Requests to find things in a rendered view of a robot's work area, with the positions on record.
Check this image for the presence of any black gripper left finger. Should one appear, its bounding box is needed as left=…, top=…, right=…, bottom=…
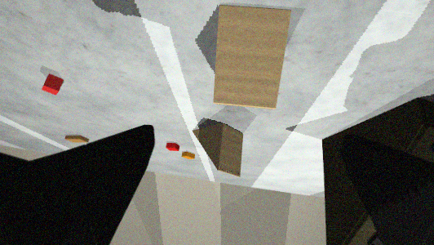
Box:
left=0, top=125, right=155, bottom=245

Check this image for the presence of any orange block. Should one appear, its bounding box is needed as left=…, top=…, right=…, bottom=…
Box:
left=182, top=152, right=195, bottom=159

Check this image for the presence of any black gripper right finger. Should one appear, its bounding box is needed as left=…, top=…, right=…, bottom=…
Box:
left=341, top=135, right=434, bottom=245

